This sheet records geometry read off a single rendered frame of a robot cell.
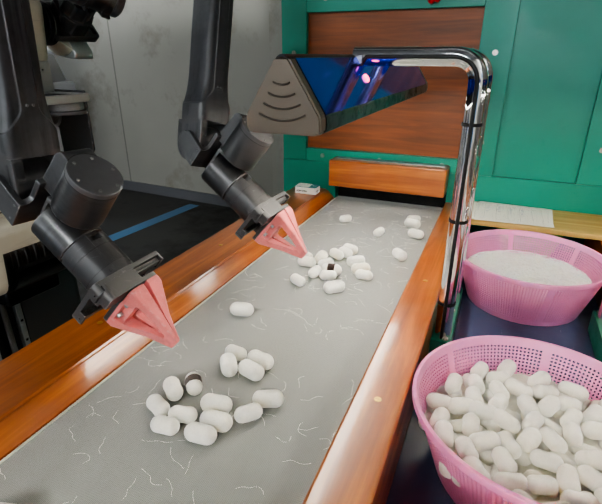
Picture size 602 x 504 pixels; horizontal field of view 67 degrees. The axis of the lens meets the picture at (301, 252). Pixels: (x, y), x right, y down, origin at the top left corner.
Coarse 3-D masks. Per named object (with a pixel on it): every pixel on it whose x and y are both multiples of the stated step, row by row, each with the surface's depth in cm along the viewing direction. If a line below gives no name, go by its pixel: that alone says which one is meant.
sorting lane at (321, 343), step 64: (384, 256) 92; (192, 320) 70; (256, 320) 70; (320, 320) 70; (384, 320) 70; (128, 384) 56; (256, 384) 56; (320, 384) 56; (64, 448) 47; (128, 448) 47; (192, 448) 47; (256, 448) 47; (320, 448) 47
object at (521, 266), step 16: (480, 256) 95; (496, 256) 95; (512, 256) 94; (528, 256) 93; (544, 256) 94; (496, 272) 87; (512, 272) 88; (528, 272) 88; (544, 272) 88; (560, 272) 86; (576, 272) 87
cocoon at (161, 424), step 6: (156, 420) 48; (162, 420) 48; (168, 420) 48; (174, 420) 48; (150, 426) 49; (156, 426) 48; (162, 426) 48; (168, 426) 48; (174, 426) 48; (156, 432) 48; (162, 432) 48; (168, 432) 48; (174, 432) 48
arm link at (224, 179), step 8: (216, 152) 72; (216, 160) 71; (224, 160) 71; (208, 168) 71; (216, 168) 71; (224, 168) 71; (232, 168) 71; (208, 176) 71; (216, 176) 71; (224, 176) 71; (232, 176) 71; (240, 176) 71; (208, 184) 73; (216, 184) 71; (224, 184) 71; (232, 184) 71; (216, 192) 73; (224, 192) 71
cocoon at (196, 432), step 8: (192, 424) 48; (200, 424) 48; (184, 432) 47; (192, 432) 47; (200, 432) 47; (208, 432) 47; (216, 432) 47; (192, 440) 47; (200, 440) 47; (208, 440) 47
